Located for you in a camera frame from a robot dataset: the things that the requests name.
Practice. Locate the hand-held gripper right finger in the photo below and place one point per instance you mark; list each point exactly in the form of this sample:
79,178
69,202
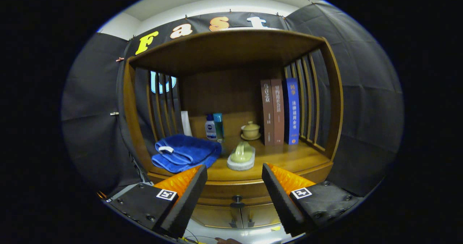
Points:
282,204

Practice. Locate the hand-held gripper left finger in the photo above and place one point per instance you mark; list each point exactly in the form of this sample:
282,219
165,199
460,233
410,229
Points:
188,204

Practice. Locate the brown wooden drawer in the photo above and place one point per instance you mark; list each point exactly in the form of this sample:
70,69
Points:
224,193

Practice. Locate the green scrub brush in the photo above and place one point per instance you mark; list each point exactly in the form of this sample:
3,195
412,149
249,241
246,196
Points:
241,155

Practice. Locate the wooden cabinet door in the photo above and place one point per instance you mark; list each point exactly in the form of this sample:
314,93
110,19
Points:
260,215
213,217

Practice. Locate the wooden countertop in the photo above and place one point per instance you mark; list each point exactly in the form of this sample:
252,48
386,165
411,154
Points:
289,157

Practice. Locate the brown wooden cabinet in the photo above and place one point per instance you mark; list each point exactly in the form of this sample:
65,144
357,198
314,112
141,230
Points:
224,52

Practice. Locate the folded blue towel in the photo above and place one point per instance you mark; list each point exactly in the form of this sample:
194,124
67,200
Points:
184,153

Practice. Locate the white blue lotion bottle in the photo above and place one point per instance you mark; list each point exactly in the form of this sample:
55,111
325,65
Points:
210,130

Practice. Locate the beige lidded teacup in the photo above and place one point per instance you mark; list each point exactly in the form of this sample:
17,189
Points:
250,131

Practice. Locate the white tube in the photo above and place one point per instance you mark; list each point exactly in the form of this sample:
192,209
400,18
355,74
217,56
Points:
186,122

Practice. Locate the clear blue bottle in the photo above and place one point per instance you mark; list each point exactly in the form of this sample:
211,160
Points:
218,126

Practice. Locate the reddish brown book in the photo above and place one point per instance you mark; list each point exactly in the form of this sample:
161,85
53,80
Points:
277,110

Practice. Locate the blue book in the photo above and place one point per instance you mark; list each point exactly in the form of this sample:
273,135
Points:
292,110

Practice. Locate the dark brown book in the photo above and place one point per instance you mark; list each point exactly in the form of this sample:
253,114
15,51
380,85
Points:
267,110

